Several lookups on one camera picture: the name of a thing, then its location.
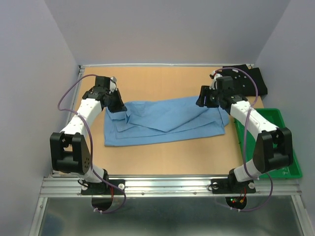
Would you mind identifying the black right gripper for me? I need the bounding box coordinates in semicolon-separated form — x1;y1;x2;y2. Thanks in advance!
195;85;223;108

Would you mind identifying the light blue long sleeve shirt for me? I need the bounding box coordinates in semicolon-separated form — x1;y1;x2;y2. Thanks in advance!
104;96;229;147

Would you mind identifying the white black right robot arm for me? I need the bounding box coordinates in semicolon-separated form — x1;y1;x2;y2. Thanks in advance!
196;74;294;193

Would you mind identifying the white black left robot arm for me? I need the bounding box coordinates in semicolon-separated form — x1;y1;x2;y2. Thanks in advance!
50;75;127;194

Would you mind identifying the folded black shirt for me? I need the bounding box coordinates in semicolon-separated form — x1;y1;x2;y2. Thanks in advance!
219;64;268;96

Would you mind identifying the green plastic tray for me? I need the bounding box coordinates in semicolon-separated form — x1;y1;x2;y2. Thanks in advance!
232;108;303;179

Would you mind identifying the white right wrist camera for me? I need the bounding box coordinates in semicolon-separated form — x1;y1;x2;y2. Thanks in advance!
209;72;222;89

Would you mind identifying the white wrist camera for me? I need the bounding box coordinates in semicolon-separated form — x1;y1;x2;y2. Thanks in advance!
109;77;118;93
209;72;222;89

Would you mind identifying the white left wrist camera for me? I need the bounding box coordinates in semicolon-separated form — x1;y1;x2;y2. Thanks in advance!
109;77;118;93

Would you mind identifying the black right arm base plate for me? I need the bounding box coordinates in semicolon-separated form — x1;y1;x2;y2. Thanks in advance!
208;178;256;194

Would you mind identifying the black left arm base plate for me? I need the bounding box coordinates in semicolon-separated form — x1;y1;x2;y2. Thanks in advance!
77;179;125;196

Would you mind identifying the aluminium table frame rail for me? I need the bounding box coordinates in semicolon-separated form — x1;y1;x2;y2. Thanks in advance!
30;67;313;236

